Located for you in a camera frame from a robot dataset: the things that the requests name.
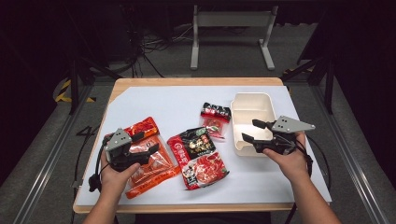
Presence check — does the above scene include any cream divided plastic box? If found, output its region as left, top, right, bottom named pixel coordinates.
left=230, top=91, right=278, bottom=158

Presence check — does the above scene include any person's right hand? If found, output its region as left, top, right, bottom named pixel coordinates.
left=262, top=131, right=310, bottom=185

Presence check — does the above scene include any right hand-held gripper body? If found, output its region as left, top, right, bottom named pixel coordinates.
left=254, top=115, right=317, bottom=156

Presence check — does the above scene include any white table mat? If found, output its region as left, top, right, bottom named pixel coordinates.
left=75, top=85, right=332, bottom=207

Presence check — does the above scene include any orange seasoning packet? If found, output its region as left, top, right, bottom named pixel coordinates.
left=122, top=116, right=182, bottom=200

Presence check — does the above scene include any yellow black floor tape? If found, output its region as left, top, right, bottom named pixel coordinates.
left=54, top=78, right=96, bottom=104

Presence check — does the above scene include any bundle of floor cables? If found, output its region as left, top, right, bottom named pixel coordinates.
left=129, top=22, right=195, bottom=78

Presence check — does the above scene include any hand-held gripper black cable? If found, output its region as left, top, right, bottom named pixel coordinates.
left=88, top=141, right=112, bottom=193
left=283, top=133, right=332, bottom=224

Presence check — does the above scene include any left hand-held gripper black cable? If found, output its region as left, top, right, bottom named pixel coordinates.
left=88, top=141, right=112, bottom=193

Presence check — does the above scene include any person's left hand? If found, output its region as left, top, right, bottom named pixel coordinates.
left=100, top=133, right=142, bottom=201

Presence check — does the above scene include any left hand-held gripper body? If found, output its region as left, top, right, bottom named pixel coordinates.
left=104, top=127, right=151, bottom=173

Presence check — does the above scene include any right hand-held gripper black cable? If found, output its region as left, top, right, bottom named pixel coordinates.
left=283, top=133, right=332, bottom=224

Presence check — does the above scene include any large red black soup packet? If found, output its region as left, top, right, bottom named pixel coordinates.
left=166, top=126, right=231, bottom=191

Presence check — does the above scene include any white-framed desk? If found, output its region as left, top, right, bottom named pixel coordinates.
left=190, top=4, right=279, bottom=71

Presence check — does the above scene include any small red black snack packet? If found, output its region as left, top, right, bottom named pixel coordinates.
left=199, top=102, right=233, bottom=140

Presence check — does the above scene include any aluminium floor rail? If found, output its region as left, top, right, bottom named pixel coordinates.
left=310, top=83, right=390, bottom=224
left=11, top=84, right=95, bottom=224

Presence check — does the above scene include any black metal stand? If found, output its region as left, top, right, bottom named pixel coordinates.
left=280, top=54, right=336, bottom=116
left=68, top=54, right=123, bottom=116

